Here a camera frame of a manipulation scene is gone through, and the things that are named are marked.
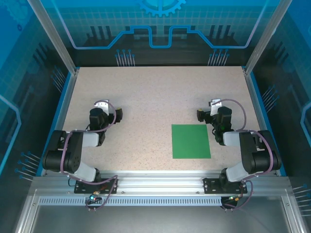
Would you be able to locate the green paper sheet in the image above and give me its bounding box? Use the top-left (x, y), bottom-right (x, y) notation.
top-left (171, 124), bottom-right (211, 160)

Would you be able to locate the grey metal bottom panel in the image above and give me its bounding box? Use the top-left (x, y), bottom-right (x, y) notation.
top-left (31, 205), bottom-right (291, 233)

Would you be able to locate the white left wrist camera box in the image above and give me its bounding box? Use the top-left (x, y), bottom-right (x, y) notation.
top-left (94, 99), bottom-right (110, 110)

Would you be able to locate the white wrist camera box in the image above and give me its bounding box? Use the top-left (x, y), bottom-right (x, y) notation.
top-left (209, 98), bottom-right (223, 116)
top-left (94, 99), bottom-right (110, 110)

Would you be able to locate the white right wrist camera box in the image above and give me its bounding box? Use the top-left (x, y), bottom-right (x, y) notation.
top-left (209, 98), bottom-right (223, 116)

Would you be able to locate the aluminium table side rail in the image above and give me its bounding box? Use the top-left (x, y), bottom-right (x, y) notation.
top-left (40, 70), bottom-right (79, 177)
top-left (245, 70), bottom-right (279, 176)

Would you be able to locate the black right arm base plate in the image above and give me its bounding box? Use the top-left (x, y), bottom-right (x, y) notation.
top-left (203, 178), bottom-right (248, 195)

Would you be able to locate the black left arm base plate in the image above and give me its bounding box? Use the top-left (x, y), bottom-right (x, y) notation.
top-left (74, 178), bottom-right (119, 195)

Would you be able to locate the aluminium mounting rail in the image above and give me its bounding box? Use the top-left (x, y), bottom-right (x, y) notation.
top-left (31, 169), bottom-right (290, 195)

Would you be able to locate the left cable connector with light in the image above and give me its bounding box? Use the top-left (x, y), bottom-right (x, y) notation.
top-left (88, 191), bottom-right (102, 202)

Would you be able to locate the slotted grey cable duct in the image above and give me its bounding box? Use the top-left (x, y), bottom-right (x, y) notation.
top-left (38, 197), bottom-right (224, 207)

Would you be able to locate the aluminium frame post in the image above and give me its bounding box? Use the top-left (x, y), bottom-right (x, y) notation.
top-left (244, 0), bottom-right (294, 75)
top-left (26, 0), bottom-right (80, 75)

